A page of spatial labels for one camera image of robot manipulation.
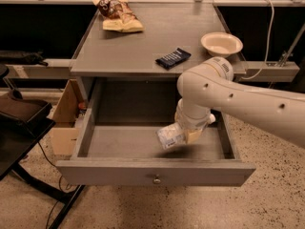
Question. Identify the grey open top drawer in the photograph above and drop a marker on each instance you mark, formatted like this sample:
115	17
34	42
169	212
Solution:
118	148

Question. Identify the dark blue snack packet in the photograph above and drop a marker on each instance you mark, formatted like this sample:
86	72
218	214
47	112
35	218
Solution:
173	59

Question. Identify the round metal drawer knob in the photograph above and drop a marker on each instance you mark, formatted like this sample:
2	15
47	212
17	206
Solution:
156	180

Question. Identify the cardboard box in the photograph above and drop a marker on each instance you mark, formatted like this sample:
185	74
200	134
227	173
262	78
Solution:
64	134

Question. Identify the chip bag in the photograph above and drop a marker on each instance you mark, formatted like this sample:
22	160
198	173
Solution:
118	16

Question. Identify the grey cabinet with counter top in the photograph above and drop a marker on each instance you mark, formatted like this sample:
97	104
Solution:
169	25

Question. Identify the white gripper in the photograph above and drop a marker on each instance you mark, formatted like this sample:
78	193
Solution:
193	123

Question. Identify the white bowl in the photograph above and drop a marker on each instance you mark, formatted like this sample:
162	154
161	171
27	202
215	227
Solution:
221	44

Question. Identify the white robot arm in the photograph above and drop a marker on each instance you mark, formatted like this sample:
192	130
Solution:
210	86

